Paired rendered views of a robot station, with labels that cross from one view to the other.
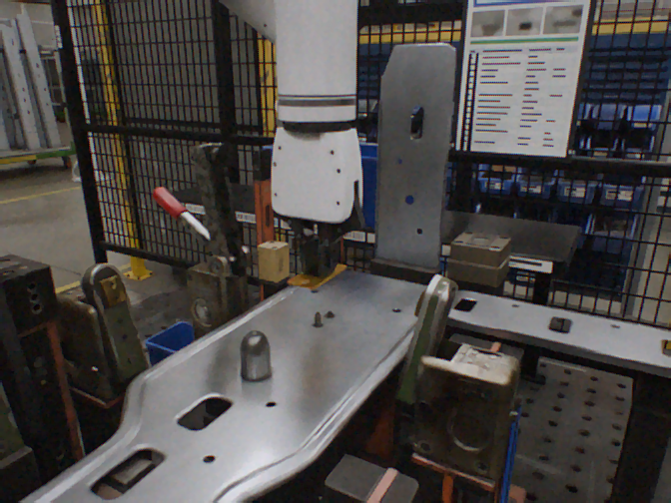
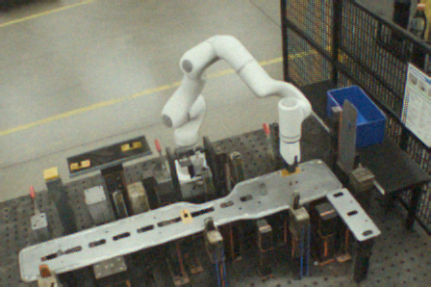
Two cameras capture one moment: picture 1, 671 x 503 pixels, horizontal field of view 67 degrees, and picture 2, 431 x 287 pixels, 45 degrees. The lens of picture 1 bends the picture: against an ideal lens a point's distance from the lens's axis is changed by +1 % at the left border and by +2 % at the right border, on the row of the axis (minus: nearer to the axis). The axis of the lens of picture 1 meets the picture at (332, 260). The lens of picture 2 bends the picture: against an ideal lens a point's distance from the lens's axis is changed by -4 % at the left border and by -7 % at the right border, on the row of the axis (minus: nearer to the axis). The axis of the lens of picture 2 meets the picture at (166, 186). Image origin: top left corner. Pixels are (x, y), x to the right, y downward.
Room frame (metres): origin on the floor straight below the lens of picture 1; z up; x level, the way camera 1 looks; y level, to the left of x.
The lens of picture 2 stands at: (-0.86, -1.00, 2.54)
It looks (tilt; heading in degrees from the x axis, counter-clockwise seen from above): 40 degrees down; 52
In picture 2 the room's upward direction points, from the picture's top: 11 degrees counter-clockwise
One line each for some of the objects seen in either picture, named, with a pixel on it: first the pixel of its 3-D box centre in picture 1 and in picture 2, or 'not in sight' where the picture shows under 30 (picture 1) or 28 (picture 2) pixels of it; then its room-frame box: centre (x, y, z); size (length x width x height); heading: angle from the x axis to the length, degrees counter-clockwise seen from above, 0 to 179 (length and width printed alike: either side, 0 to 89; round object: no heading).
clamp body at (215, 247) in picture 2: not in sight; (216, 262); (0.14, 0.07, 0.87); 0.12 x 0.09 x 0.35; 60
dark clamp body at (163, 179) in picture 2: not in sight; (169, 208); (0.24, 0.44, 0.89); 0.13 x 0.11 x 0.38; 60
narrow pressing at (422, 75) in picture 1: (410, 162); (347, 137); (0.80, -0.12, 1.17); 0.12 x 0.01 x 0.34; 60
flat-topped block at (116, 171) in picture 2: not in sight; (118, 195); (0.14, 0.66, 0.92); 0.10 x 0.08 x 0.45; 150
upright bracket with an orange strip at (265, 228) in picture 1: (269, 305); not in sight; (0.74, 0.10, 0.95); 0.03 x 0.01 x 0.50; 150
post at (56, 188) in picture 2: not in sight; (64, 212); (-0.08, 0.79, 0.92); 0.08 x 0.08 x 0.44; 60
